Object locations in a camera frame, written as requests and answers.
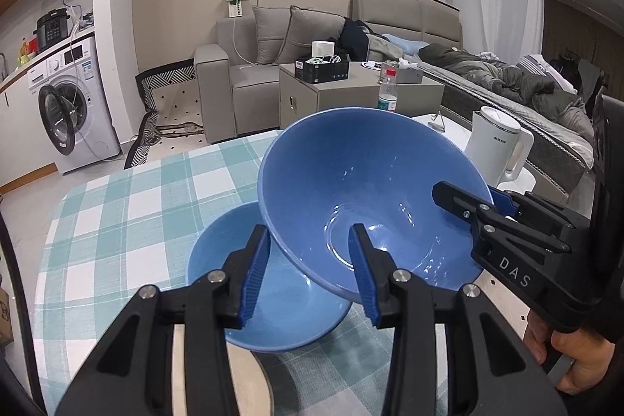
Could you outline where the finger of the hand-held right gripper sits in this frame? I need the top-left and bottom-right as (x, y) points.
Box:
(431, 181), (573, 253)
(489, 187), (593, 236)

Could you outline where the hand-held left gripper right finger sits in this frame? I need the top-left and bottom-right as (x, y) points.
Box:
(348, 223), (571, 416)

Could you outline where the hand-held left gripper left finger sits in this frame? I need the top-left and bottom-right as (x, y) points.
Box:
(55, 223), (272, 416)

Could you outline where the light blue bowl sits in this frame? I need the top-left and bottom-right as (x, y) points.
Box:
(188, 202), (353, 352)

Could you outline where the dark blue bowl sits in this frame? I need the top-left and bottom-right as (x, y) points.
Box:
(257, 106), (495, 304)

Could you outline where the beige plate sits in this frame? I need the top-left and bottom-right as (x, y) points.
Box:
(225, 337), (275, 416)

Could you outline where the person's right hand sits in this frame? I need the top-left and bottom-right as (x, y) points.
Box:
(524, 310), (617, 395)

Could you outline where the white electric kettle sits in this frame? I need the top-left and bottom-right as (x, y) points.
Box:
(464, 105), (535, 189)

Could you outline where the grey bed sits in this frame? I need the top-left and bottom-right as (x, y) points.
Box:
(351, 0), (598, 195)

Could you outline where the plastic water bottle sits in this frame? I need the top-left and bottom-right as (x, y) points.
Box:
(377, 67), (399, 113)

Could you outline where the dark green blanket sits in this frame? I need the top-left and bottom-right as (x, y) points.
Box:
(418, 43), (586, 119)

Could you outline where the teal checkered tablecloth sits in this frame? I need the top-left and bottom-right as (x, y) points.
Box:
(34, 131), (449, 416)

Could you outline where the grey side cabinet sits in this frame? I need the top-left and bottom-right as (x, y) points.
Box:
(279, 61), (445, 131)

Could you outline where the light blue pillow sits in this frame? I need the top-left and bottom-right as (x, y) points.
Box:
(383, 33), (425, 56)

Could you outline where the black box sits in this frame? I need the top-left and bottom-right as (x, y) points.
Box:
(294, 55), (351, 84)

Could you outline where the dark clothing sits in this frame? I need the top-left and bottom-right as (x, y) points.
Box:
(339, 19), (371, 62)

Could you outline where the grey sofa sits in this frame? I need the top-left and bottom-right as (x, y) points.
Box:
(195, 4), (352, 144)

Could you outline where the black white patterned rug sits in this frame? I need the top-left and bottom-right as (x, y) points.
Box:
(124, 60), (206, 170)

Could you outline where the grey sofa cushion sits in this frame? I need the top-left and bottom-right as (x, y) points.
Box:
(252, 5), (293, 66)
(278, 5), (349, 66)

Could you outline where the white washing machine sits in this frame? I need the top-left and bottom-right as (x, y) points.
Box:
(27, 33), (122, 175)

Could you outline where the white kitchen base cabinet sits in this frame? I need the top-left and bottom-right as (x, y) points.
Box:
(0, 55), (62, 197)

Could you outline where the black pressure cooker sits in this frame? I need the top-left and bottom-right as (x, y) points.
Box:
(36, 8), (69, 52)

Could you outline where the white charging cable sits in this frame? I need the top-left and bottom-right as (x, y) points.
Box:
(232, 16), (259, 66)

